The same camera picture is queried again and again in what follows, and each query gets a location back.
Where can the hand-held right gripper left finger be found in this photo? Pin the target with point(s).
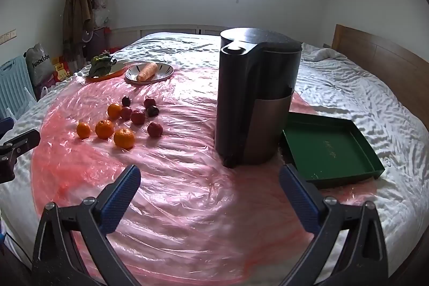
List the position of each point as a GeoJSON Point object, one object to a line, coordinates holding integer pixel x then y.
{"type": "Point", "coordinates": [122, 192]}

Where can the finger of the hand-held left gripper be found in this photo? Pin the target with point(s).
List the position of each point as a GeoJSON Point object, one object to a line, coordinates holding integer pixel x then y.
{"type": "Point", "coordinates": [5, 124]}
{"type": "Point", "coordinates": [26, 138]}

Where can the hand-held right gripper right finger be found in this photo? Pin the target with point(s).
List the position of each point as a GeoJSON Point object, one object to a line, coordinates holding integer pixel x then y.
{"type": "Point", "coordinates": [298, 195]}

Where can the red apple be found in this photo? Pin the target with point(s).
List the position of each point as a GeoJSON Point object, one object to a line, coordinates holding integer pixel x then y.
{"type": "Point", "coordinates": [155, 129]}
{"type": "Point", "coordinates": [137, 117]}
{"type": "Point", "coordinates": [126, 113]}
{"type": "Point", "coordinates": [149, 102]}

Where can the dark plum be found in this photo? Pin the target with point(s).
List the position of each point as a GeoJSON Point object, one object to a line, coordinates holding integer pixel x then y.
{"type": "Point", "coordinates": [153, 110]}
{"type": "Point", "coordinates": [126, 101]}

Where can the light blue suitcase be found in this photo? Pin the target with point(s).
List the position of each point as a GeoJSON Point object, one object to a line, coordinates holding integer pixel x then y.
{"type": "Point", "coordinates": [13, 81]}

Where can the white plastic bag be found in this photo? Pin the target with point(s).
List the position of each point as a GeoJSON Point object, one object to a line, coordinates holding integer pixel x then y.
{"type": "Point", "coordinates": [45, 91]}

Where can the green tray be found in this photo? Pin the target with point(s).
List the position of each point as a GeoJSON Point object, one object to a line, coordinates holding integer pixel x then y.
{"type": "Point", "coordinates": [321, 148]}

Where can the orange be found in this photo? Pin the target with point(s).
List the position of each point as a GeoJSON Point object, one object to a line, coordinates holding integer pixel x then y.
{"type": "Point", "coordinates": [124, 138]}
{"type": "Point", "coordinates": [114, 110]}
{"type": "Point", "coordinates": [104, 129]}
{"type": "Point", "coordinates": [83, 130]}

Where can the pink plastic sheet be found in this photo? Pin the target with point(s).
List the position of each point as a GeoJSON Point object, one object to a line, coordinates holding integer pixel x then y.
{"type": "Point", "coordinates": [187, 188]}

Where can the grey printed bag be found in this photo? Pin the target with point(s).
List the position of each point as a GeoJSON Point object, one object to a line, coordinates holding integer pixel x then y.
{"type": "Point", "coordinates": [37, 61]}

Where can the red yellow carton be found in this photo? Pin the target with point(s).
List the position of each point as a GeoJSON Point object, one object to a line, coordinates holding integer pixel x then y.
{"type": "Point", "coordinates": [60, 70]}

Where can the leafy green vegetable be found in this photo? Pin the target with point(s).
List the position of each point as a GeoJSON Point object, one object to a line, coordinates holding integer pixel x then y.
{"type": "Point", "coordinates": [100, 65]}

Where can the dark cylindrical appliance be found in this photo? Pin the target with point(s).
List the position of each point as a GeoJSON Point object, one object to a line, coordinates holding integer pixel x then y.
{"type": "Point", "coordinates": [248, 98]}

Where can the orange tray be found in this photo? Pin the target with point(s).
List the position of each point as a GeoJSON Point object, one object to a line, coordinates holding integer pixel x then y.
{"type": "Point", "coordinates": [119, 71]}

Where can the white round fan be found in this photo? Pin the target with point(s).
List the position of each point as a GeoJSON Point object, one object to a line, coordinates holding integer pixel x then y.
{"type": "Point", "coordinates": [87, 35]}

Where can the purple storage box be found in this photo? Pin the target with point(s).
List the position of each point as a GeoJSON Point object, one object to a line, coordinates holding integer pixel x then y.
{"type": "Point", "coordinates": [99, 39]}

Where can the carrot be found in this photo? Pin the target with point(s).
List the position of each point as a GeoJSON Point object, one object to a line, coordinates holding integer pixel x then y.
{"type": "Point", "coordinates": [147, 71]}

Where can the white patterned plate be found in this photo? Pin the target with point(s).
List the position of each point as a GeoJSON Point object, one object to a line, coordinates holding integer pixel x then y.
{"type": "Point", "coordinates": [166, 70]}

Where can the brown hanging coat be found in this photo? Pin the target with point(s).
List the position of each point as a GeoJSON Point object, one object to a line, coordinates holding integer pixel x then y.
{"type": "Point", "coordinates": [77, 11]}

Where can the clear plastic bags pile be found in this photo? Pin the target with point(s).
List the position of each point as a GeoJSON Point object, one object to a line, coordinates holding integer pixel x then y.
{"type": "Point", "coordinates": [100, 8]}

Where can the wooden headboard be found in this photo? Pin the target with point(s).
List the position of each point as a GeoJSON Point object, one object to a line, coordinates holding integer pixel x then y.
{"type": "Point", "coordinates": [368, 48]}

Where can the white wall socket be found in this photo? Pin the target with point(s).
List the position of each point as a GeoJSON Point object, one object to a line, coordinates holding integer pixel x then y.
{"type": "Point", "coordinates": [6, 35]}

